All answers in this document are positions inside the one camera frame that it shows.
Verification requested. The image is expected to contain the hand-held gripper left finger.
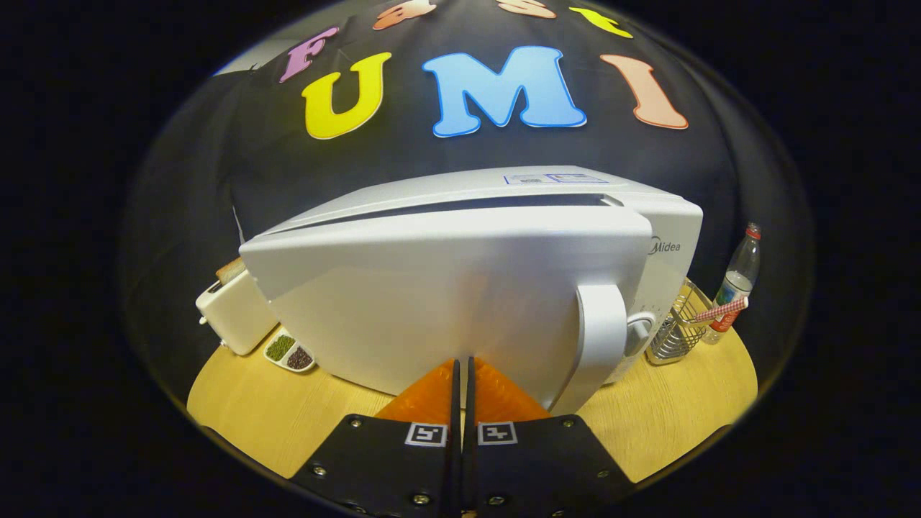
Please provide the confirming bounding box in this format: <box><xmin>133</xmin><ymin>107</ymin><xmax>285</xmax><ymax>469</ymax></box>
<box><xmin>291</xmin><ymin>358</ymin><xmax>461</xmax><ymax>518</ymax></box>

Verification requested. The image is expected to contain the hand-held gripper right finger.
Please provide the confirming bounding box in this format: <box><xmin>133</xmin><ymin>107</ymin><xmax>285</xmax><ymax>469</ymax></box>
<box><xmin>462</xmin><ymin>356</ymin><xmax>634</xmax><ymax>518</ymax></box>

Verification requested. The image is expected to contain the white toaster oven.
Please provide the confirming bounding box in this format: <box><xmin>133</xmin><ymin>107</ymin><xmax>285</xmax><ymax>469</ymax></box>
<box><xmin>239</xmin><ymin>165</ymin><xmax>704</xmax><ymax>418</ymax></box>

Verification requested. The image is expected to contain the cream bread toaster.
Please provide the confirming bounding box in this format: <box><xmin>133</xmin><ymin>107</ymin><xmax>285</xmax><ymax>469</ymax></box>
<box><xmin>196</xmin><ymin>268</ymin><xmax>280</xmax><ymax>357</ymax></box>

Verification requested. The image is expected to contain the white divided bean dish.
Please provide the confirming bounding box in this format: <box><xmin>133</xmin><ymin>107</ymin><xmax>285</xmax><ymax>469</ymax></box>
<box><xmin>263</xmin><ymin>327</ymin><xmax>317</xmax><ymax>373</ymax></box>

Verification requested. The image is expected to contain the red white striped straw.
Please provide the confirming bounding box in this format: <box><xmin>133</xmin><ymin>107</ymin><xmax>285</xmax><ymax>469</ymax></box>
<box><xmin>687</xmin><ymin>297</ymin><xmax>749</xmax><ymax>324</ymax></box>

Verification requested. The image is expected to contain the clear plastic water bottle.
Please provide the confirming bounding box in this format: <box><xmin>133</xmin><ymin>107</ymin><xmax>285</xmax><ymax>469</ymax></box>
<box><xmin>704</xmin><ymin>223</ymin><xmax>762</xmax><ymax>345</ymax></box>

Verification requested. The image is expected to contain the metal wire basket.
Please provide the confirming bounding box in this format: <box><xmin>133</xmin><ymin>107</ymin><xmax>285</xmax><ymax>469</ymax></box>
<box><xmin>645</xmin><ymin>281</ymin><xmax>713</xmax><ymax>366</ymax></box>

